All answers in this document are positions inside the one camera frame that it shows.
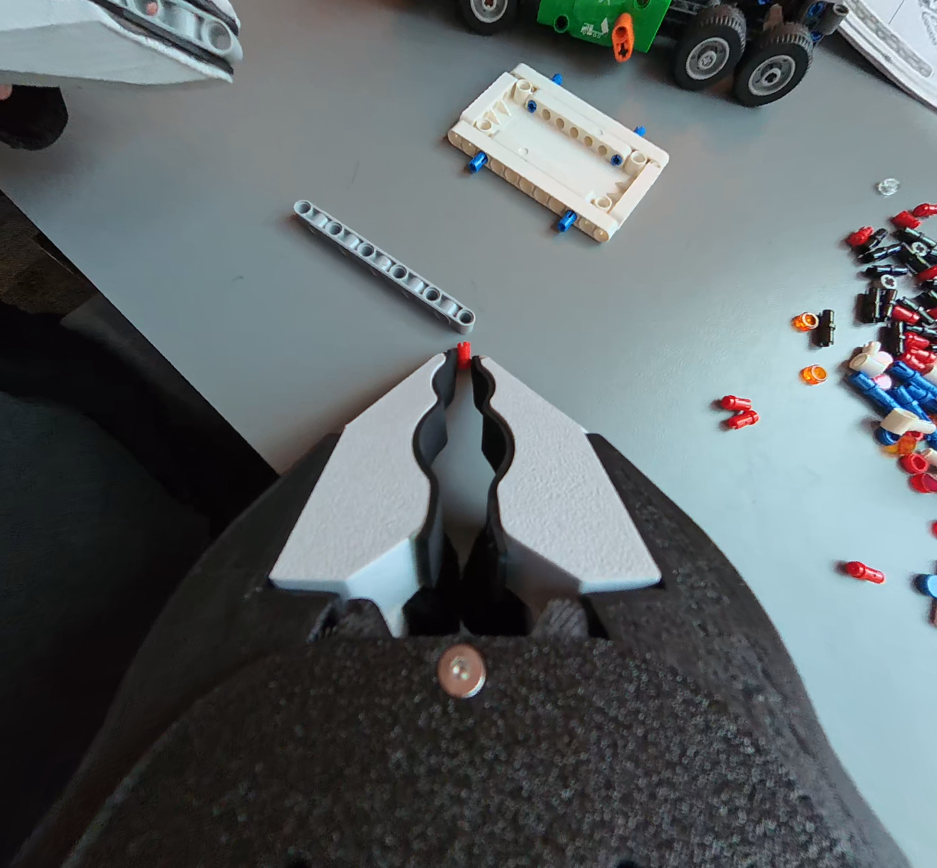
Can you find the white lego frame panel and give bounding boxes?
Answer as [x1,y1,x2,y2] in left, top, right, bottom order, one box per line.
[447,63,671,244]

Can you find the person's grey trousers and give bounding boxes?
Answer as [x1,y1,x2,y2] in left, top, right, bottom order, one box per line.
[0,297,279,832]

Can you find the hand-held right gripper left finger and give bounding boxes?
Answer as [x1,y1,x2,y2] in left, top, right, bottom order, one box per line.
[269,350,464,638]

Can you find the pile of small lego pieces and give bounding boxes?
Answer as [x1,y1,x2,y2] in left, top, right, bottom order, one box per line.
[845,202,937,496]

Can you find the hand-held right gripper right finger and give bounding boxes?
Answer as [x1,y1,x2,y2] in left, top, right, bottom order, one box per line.
[461,354,663,638]

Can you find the instruction booklet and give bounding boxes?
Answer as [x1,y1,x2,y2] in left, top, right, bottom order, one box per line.
[747,0,937,111]

